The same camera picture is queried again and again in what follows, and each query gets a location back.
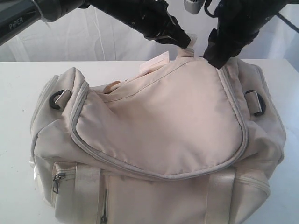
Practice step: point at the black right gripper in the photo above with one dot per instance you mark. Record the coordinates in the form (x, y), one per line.
(239, 22)

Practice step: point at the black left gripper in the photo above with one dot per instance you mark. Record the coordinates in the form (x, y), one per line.
(148, 17)

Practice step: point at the beige fabric duffel bag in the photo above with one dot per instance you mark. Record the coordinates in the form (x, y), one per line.
(181, 143)

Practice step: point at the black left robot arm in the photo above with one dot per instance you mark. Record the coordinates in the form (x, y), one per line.
(17, 15)

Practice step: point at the white backdrop curtain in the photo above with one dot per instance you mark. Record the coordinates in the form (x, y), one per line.
(91, 35)

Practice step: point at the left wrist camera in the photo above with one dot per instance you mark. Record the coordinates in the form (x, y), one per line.
(193, 6)

